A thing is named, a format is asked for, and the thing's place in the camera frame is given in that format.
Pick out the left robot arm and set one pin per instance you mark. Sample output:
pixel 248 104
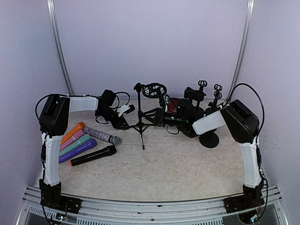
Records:
pixel 53 122

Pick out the purple microphone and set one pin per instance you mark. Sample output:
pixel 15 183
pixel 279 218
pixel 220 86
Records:
pixel 68 153

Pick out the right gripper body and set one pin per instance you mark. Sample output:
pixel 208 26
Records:
pixel 161 122

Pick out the red patterned coaster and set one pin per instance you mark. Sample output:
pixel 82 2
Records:
pixel 172 105

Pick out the left aluminium frame post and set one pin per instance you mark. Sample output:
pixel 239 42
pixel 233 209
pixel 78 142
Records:
pixel 59 49

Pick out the black microphone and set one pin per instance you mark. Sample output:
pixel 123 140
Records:
pixel 105 152

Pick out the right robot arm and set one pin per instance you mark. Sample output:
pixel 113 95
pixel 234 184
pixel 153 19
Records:
pixel 243 126

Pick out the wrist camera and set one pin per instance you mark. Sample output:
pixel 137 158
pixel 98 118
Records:
pixel 125 109
pixel 164 102

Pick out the orange microphone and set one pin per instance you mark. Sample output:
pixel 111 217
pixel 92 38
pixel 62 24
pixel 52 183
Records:
pixel 79 126

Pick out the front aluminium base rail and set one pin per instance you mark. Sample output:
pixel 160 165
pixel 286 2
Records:
pixel 95 211

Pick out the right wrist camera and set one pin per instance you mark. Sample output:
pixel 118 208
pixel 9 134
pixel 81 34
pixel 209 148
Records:
pixel 164 102

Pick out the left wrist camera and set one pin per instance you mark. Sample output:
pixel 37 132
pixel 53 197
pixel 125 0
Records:
pixel 125 109

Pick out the pink microphone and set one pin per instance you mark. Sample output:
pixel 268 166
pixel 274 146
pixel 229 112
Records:
pixel 71 139

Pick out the black desk stand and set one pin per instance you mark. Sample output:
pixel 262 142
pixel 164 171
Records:
pixel 202 84

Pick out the glitter microphone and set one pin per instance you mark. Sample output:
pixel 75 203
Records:
pixel 114 140

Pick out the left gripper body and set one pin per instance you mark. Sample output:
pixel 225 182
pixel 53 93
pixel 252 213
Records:
pixel 116 123

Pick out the teal microphone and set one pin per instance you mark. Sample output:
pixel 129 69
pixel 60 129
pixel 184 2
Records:
pixel 76 144

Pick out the aluminium corner frame post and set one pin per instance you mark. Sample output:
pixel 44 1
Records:
pixel 243 45

